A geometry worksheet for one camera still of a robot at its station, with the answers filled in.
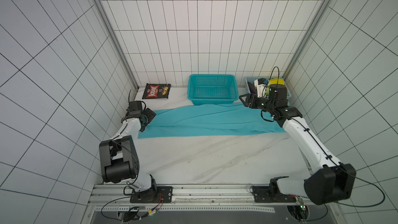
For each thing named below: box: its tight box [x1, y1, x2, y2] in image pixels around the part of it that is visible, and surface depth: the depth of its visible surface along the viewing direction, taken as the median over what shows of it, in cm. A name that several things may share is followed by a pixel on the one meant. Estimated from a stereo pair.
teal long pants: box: [137, 102, 287, 140], surface depth 99 cm
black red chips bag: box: [141, 82, 172, 100], surface depth 120 cm
